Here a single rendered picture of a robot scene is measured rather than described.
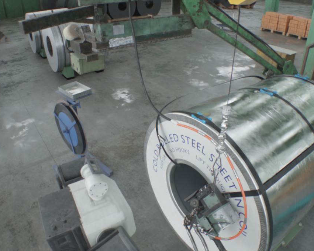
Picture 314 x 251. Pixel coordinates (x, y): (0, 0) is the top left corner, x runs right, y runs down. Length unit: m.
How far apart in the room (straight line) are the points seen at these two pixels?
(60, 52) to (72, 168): 4.92
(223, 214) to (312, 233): 1.65
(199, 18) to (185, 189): 1.29
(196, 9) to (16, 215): 2.58
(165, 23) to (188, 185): 1.23
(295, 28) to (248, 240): 11.58
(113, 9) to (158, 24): 11.58
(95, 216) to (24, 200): 2.29
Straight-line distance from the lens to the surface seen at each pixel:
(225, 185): 1.48
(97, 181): 0.83
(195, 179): 2.11
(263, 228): 1.45
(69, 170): 1.08
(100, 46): 1.58
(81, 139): 2.64
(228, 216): 1.40
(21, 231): 2.84
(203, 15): 1.96
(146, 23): 1.71
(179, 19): 1.87
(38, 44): 8.18
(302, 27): 12.49
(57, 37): 5.87
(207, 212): 1.44
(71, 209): 0.93
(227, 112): 1.09
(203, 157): 1.51
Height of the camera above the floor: 2.08
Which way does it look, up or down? 31 degrees down
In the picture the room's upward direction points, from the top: straight up
